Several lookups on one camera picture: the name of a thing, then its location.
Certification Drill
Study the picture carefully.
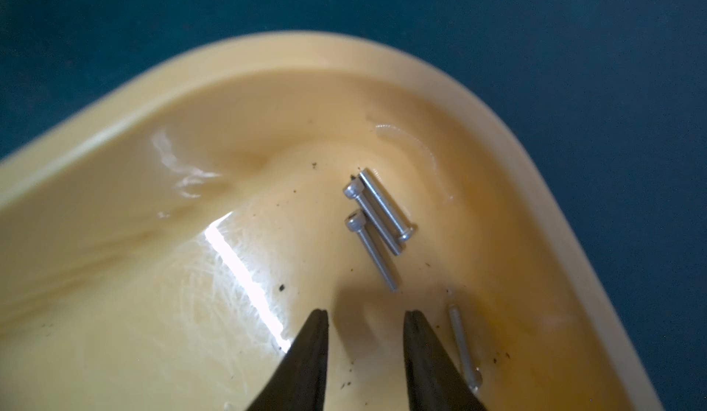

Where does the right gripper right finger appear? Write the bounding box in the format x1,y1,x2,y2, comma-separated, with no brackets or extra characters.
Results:
403,310,486,410

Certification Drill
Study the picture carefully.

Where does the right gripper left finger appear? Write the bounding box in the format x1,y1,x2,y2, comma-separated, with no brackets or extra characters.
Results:
248,309,329,410

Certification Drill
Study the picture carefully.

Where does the top silver screw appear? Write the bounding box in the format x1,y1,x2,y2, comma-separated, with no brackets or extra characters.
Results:
446,288,483,393

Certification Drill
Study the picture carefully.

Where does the silver screw pile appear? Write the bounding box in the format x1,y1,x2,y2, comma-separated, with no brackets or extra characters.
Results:
342,169,414,292

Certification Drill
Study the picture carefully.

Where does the yellow plastic storage box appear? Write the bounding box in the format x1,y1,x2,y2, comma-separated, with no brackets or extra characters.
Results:
1,33,662,410

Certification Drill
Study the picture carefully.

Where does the green mat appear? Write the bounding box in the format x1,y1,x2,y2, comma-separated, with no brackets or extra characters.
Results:
1,0,706,410

